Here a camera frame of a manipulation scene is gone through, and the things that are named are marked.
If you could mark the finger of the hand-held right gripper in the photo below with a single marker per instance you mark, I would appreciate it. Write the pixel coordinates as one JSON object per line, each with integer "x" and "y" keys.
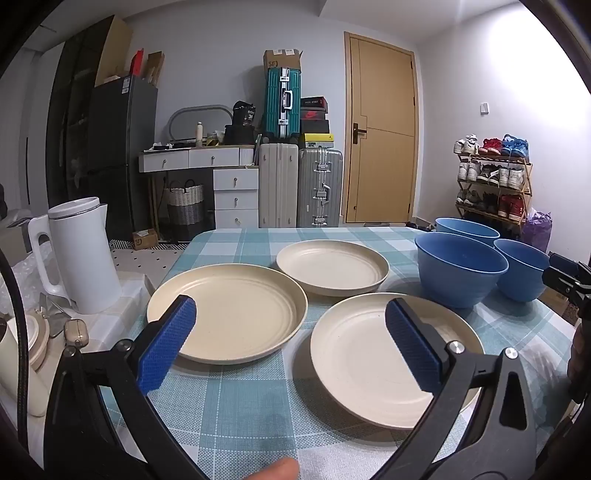
{"x": 565, "y": 261}
{"x": 561, "y": 281}

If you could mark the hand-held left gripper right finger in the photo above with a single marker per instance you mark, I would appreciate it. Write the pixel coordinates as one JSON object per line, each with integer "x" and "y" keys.
{"x": 413, "y": 344}

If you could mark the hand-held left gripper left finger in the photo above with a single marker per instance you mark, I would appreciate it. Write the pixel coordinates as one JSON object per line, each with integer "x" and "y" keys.
{"x": 166, "y": 344}

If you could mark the blue bowl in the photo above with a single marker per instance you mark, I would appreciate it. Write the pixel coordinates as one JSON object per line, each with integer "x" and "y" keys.
{"x": 466, "y": 227}
{"x": 521, "y": 272}
{"x": 459, "y": 281}

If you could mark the cream plate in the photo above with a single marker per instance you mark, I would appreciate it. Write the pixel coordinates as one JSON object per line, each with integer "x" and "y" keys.
{"x": 330, "y": 267}
{"x": 360, "y": 360}
{"x": 240, "y": 309}

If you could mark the person's right hand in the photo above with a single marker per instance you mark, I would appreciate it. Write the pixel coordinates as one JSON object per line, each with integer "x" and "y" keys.
{"x": 581, "y": 364}

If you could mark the person's left hand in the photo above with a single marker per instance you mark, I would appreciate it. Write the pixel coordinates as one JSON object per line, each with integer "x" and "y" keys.
{"x": 274, "y": 470}

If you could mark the purple plastic bag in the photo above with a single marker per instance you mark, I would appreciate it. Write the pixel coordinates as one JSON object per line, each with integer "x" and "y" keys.
{"x": 538, "y": 233}

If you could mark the white dotted floor mat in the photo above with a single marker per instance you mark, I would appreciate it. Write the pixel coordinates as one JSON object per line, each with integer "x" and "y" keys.
{"x": 147, "y": 263}

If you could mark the wooden shoe rack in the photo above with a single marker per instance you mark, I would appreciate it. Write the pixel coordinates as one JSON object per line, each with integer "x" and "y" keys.
{"x": 526, "y": 184}

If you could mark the beige earbuds case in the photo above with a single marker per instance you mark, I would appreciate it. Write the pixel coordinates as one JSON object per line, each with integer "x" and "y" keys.
{"x": 77, "y": 333}

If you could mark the patterned black white rug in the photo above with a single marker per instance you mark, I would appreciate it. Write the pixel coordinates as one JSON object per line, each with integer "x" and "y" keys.
{"x": 161, "y": 244}

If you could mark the teal checkered tablecloth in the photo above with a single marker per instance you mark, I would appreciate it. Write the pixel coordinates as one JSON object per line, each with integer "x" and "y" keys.
{"x": 249, "y": 406}

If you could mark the small cardboard box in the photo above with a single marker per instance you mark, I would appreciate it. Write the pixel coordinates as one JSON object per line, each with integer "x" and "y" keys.
{"x": 144, "y": 240}

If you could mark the white electric kettle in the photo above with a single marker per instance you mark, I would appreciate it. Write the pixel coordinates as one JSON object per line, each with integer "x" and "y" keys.
{"x": 90, "y": 263}

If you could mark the shoe rack with shoes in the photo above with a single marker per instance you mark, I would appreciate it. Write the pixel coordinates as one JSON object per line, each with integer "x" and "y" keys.
{"x": 491, "y": 175}

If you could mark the cream round container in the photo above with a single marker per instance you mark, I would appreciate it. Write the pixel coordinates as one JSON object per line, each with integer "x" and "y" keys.
{"x": 34, "y": 341}

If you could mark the woven laundry basket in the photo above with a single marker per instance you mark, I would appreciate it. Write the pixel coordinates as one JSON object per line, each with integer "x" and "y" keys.
{"x": 184, "y": 207}

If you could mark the white desk with drawers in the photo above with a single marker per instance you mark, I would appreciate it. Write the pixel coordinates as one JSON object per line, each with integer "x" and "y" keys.
{"x": 235, "y": 184}

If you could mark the silver suitcase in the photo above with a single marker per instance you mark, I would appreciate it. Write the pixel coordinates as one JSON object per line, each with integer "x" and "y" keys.
{"x": 320, "y": 184}

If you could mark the beige suitcase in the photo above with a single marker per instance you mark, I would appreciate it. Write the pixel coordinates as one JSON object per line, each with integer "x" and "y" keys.
{"x": 278, "y": 184}

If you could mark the black refrigerator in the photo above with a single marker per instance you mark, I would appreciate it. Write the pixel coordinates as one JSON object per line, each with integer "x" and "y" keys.
{"x": 122, "y": 152}

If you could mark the white bottle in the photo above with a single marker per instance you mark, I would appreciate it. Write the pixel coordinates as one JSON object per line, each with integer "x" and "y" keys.
{"x": 199, "y": 134}

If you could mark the wooden door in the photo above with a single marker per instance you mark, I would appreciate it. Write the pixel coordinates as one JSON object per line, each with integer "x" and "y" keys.
{"x": 381, "y": 129}

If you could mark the black storage box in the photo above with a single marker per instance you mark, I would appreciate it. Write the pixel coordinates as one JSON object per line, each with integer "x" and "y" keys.
{"x": 239, "y": 134}

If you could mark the oval mirror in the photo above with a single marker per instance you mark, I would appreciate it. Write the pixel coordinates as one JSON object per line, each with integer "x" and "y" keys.
{"x": 175, "y": 121}

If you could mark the dark glass-door cabinet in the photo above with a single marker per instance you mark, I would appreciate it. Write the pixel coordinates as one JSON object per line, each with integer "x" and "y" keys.
{"x": 71, "y": 120}

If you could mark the black bag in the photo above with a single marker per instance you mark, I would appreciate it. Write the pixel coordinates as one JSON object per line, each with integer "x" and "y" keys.
{"x": 244, "y": 113}

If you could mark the red and black shoe box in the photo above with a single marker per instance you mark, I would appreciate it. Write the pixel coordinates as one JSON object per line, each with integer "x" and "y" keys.
{"x": 315, "y": 115}

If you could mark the teal suitcase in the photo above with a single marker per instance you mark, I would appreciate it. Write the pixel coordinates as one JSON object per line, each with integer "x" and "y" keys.
{"x": 281, "y": 104}

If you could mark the tall cardboard box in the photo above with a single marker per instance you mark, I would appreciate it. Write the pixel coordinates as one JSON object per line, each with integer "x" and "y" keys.
{"x": 156, "y": 69}

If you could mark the flat cardboard sheet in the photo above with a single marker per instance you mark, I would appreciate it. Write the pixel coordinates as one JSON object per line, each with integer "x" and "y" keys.
{"x": 115, "y": 50}

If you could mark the white light switch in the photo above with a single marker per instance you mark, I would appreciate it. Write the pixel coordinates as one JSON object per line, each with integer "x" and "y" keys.
{"x": 485, "y": 108}

